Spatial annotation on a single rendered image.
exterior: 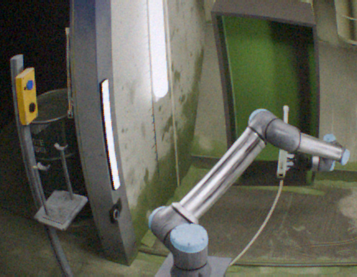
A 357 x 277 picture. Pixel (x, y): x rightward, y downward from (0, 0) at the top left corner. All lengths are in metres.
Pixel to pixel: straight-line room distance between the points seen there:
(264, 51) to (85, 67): 1.07
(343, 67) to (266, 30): 1.35
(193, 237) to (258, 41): 1.35
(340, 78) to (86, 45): 2.29
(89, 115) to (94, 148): 0.19
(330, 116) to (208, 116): 1.10
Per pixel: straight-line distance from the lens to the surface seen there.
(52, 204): 2.59
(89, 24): 2.54
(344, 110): 4.03
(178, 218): 2.21
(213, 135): 4.13
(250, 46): 3.02
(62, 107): 3.52
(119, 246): 3.19
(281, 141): 2.19
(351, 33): 3.72
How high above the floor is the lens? 2.21
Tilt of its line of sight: 28 degrees down
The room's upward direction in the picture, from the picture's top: 4 degrees counter-clockwise
